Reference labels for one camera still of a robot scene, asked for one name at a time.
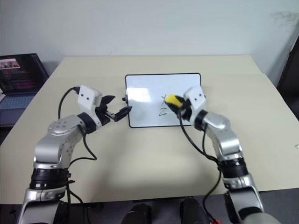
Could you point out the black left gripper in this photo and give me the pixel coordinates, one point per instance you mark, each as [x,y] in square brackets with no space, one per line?
[102,115]

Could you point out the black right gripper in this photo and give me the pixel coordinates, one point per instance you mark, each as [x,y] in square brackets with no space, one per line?
[186,109]

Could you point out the yellow whiteboard eraser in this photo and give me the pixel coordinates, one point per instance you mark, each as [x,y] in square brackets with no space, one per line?
[172,100]

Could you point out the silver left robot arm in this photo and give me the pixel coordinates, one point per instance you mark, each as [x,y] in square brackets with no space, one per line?
[56,142]

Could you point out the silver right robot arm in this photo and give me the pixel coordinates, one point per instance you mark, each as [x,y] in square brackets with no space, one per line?
[227,142]

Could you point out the black-framed whiteboard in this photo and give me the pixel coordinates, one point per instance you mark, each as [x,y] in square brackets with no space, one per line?
[144,98]

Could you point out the open laptop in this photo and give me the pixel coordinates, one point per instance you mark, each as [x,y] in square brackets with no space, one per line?
[19,74]

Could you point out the dark rounded shape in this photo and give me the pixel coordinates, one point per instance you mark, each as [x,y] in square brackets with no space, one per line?
[192,210]
[140,213]

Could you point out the black chair back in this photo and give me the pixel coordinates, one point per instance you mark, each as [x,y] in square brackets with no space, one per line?
[289,70]

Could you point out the small red connector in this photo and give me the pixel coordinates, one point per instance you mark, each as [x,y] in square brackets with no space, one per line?
[216,220]

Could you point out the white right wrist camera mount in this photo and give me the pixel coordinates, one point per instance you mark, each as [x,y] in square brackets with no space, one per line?
[195,99]

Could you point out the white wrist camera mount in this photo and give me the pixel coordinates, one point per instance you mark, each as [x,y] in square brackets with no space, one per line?
[87,99]
[195,99]

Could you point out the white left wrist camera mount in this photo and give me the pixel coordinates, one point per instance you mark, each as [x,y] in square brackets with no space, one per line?
[87,99]

